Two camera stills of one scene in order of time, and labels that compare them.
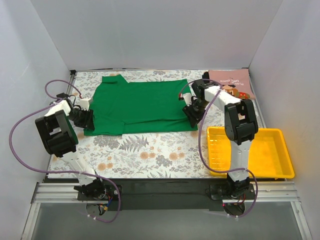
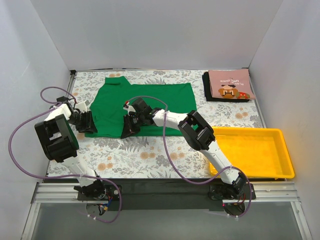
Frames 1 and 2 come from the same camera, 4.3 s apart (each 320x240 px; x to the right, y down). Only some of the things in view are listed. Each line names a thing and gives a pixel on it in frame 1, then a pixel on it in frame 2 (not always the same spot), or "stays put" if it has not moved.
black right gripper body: [190, 115] → [131, 122]
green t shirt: [120, 107] stays put
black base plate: [160, 195] stays put
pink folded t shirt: [236, 82] stays put
